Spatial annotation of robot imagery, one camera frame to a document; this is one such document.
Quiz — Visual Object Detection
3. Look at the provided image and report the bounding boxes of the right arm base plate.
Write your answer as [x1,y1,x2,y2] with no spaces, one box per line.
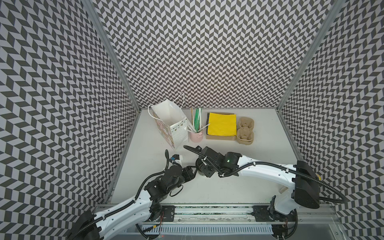
[251,205,288,222]

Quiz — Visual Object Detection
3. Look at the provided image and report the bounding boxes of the pink metal bucket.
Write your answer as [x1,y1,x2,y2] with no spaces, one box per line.
[189,131,204,143]

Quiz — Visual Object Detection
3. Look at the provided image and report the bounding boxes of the white patterned gift bag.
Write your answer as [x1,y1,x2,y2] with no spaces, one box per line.
[147,99,189,150]

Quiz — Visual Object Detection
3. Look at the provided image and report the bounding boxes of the green wrapped straw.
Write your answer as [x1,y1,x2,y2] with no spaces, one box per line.
[194,108,201,133]

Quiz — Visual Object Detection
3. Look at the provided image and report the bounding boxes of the brown cardboard napkin box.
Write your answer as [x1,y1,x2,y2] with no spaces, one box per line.
[206,112,237,141]

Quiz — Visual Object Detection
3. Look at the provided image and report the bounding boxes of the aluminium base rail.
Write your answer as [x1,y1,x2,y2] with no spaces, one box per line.
[98,204,348,240]

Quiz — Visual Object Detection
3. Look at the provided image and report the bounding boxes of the aluminium frame corner post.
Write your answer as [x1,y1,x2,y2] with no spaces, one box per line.
[276,0,346,113]

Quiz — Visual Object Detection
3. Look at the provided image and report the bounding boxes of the yellow paper napkin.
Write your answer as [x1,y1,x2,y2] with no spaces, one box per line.
[207,113,237,137]

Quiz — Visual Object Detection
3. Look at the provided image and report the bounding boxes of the brown pulp cup carrier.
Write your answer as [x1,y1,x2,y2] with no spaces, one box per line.
[236,117,255,146]

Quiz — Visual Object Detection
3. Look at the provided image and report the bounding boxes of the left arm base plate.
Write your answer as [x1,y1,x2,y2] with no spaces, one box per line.
[149,204,176,222]

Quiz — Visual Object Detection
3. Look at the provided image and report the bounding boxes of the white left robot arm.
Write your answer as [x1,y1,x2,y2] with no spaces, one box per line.
[66,164,197,240]

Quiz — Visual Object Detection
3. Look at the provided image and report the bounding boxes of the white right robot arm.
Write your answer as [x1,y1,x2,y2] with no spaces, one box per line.
[184,146,348,216]

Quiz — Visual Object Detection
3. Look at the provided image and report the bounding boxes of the wooden stir stick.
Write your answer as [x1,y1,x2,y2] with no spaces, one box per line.
[190,108,195,129]

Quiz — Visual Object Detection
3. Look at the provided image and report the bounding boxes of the aluminium left corner post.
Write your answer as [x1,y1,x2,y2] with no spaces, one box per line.
[82,0,141,112]

